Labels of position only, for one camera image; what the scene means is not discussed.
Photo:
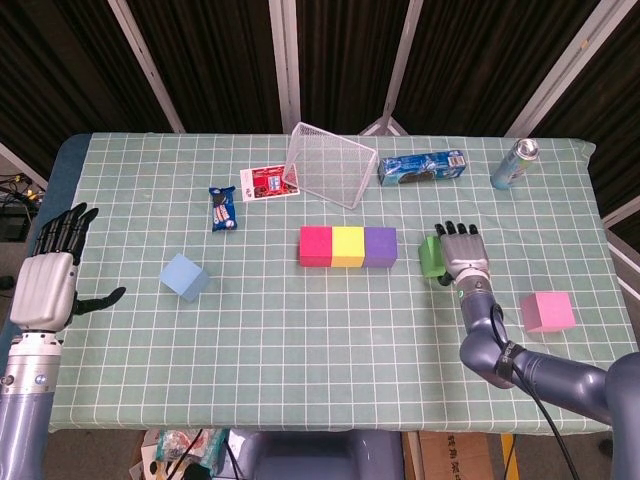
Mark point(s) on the purple foam cube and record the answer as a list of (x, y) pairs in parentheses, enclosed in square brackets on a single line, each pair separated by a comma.
[(381, 245)]

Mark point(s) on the tall light blue drink can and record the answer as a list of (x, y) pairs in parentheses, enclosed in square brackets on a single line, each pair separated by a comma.
[(512, 167)]

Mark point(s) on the yellow foam cube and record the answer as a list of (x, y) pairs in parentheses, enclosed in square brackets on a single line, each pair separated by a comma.
[(348, 245)]

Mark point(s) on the blue cookie box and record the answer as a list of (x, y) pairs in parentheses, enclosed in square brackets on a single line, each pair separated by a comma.
[(422, 167)]

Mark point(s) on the green foam cube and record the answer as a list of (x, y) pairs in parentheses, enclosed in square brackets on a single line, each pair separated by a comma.
[(429, 257)]

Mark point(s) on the crimson red foam cube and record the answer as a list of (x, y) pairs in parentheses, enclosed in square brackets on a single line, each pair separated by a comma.
[(316, 245)]

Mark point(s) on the small blue cookie packet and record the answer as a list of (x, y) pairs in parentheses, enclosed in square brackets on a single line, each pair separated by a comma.
[(223, 210)]

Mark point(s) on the brown cardboard box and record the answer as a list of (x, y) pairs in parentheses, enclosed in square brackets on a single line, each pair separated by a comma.
[(455, 457)]

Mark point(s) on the white table leg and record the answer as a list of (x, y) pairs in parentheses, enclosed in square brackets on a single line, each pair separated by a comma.
[(411, 455)]

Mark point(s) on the blue table padding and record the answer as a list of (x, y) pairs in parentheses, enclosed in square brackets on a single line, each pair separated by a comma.
[(62, 175)]

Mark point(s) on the yellow upright bar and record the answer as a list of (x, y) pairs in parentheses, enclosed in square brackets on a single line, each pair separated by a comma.
[(507, 457)]

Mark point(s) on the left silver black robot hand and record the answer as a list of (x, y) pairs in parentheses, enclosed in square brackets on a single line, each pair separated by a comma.
[(45, 292)]

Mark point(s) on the dark pleated curtain backdrop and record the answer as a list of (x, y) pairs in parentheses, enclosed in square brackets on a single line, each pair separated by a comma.
[(225, 60)]

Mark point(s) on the red printed card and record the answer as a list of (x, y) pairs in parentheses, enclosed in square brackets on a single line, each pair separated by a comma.
[(262, 182)]

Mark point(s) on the pink foam cube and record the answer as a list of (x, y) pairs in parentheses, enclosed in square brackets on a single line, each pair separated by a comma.
[(550, 310)]

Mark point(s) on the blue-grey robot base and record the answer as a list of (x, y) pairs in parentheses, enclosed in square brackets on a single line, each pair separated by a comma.
[(320, 455)]

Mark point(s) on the light blue foam cube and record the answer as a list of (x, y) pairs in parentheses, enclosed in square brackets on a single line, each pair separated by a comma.
[(180, 275)]

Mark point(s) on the black equipment box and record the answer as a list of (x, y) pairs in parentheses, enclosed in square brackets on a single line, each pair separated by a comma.
[(12, 225)]

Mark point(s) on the green checked tablecloth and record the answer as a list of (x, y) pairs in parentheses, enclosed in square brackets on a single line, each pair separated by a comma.
[(300, 350)]

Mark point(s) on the pile of snack bags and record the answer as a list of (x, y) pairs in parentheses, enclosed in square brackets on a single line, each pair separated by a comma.
[(170, 450)]

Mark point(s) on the white partition frame post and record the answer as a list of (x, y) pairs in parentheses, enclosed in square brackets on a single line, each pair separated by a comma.
[(622, 212), (145, 65), (285, 65), (400, 60), (625, 262), (565, 65), (20, 162)]

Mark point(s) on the black round floor object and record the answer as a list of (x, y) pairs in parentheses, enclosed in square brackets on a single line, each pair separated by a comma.
[(6, 282)]

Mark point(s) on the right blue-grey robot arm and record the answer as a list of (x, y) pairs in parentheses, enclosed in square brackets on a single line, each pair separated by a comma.
[(550, 372)]

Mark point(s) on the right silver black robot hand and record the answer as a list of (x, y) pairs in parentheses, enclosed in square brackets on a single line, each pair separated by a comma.
[(465, 255)]

